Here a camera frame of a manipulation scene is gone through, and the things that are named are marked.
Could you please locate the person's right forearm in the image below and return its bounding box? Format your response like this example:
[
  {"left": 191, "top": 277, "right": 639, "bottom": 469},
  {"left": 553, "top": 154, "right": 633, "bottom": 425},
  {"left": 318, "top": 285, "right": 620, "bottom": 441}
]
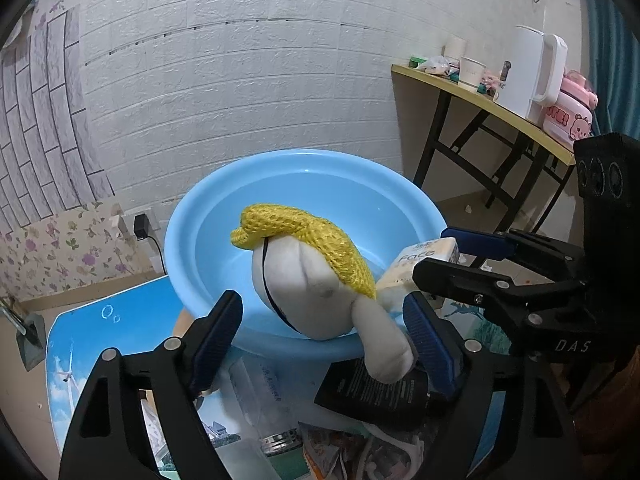
[{"left": 555, "top": 345, "right": 640, "bottom": 461}]

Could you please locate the black charger cable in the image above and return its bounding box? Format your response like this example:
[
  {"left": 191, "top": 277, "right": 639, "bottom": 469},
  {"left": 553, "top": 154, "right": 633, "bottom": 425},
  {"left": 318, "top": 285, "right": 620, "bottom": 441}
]
[{"left": 147, "top": 235, "right": 168, "bottom": 276}]

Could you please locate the light blue plastic basin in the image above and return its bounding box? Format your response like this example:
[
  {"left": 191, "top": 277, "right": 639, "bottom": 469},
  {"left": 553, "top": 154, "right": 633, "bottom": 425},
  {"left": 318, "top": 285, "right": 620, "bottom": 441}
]
[{"left": 164, "top": 149, "right": 449, "bottom": 361}]

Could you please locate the teal curtain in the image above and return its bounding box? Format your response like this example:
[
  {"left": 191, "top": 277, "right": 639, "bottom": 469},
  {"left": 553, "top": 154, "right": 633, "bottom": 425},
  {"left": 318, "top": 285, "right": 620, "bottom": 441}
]
[{"left": 582, "top": 0, "right": 640, "bottom": 136}]

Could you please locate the white tissue pack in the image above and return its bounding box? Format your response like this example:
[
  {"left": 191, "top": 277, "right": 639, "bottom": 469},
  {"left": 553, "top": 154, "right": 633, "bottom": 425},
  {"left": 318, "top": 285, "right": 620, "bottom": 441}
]
[{"left": 375, "top": 236, "right": 463, "bottom": 311}]

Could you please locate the black packet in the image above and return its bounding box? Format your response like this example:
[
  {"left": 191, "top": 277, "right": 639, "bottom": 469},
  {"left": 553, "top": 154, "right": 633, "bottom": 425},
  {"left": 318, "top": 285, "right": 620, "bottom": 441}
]
[{"left": 314, "top": 357, "right": 453, "bottom": 423}]

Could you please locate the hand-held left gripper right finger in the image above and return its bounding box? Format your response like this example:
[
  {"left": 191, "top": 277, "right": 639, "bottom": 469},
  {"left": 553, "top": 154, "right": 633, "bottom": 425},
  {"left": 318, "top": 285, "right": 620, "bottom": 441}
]
[{"left": 402, "top": 290, "right": 586, "bottom": 480}]

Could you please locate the orange grey snack packet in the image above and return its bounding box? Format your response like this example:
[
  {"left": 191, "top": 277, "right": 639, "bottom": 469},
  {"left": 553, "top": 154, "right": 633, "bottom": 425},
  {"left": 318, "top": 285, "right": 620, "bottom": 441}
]
[{"left": 299, "top": 422, "right": 381, "bottom": 480}]

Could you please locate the scenery print table cover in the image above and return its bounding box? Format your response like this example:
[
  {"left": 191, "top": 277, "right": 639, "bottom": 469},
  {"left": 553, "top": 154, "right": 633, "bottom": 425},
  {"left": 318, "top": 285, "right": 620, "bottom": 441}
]
[{"left": 44, "top": 275, "right": 531, "bottom": 480}]

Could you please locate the white plastic bag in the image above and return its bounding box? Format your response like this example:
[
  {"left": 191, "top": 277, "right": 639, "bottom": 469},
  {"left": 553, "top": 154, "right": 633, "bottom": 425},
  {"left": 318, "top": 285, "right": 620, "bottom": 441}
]
[{"left": 415, "top": 55, "right": 460, "bottom": 77}]

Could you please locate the yellow folding table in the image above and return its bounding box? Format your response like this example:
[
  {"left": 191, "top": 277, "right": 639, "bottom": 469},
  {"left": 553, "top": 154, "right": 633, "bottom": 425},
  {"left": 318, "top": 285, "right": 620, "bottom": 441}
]
[{"left": 391, "top": 63, "right": 581, "bottom": 233}]

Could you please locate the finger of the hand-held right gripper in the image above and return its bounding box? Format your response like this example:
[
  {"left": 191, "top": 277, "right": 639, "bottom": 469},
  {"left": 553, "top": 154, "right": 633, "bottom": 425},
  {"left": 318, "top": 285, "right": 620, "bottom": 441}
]
[
  {"left": 412, "top": 257, "right": 583, "bottom": 333},
  {"left": 441, "top": 228, "right": 587, "bottom": 286}
]

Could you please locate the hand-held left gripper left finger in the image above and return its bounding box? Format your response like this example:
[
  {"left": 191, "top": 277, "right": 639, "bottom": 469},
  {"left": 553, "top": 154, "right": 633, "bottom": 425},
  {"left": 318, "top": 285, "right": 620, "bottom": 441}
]
[{"left": 59, "top": 290, "right": 244, "bottom": 480}]

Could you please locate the white electric kettle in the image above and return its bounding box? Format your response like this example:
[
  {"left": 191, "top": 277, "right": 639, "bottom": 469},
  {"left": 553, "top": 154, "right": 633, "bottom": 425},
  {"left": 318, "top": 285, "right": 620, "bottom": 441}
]
[{"left": 495, "top": 25, "right": 570, "bottom": 126}]

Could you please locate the white wall socket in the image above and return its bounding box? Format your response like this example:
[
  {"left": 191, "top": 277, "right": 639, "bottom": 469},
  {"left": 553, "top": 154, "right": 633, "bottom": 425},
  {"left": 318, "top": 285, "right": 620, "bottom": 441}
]
[{"left": 111, "top": 207, "right": 161, "bottom": 238}]

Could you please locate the pink cartoon lunch box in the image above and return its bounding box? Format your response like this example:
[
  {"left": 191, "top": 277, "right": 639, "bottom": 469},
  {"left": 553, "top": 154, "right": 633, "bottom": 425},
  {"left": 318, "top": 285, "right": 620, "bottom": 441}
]
[{"left": 540, "top": 71, "right": 599, "bottom": 151}]

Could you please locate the white plush toy yellow hat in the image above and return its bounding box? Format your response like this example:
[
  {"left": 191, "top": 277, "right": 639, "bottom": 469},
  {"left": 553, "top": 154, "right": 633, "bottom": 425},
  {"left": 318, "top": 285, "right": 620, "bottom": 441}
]
[{"left": 230, "top": 203, "right": 418, "bottom": 381}]

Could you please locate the tan plush toy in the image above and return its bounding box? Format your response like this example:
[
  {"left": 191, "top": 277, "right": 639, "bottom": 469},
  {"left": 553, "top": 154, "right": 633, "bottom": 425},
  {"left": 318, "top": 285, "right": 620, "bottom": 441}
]
[{"left": 172, "top": 310, "right": 201, "bottom": 336}]

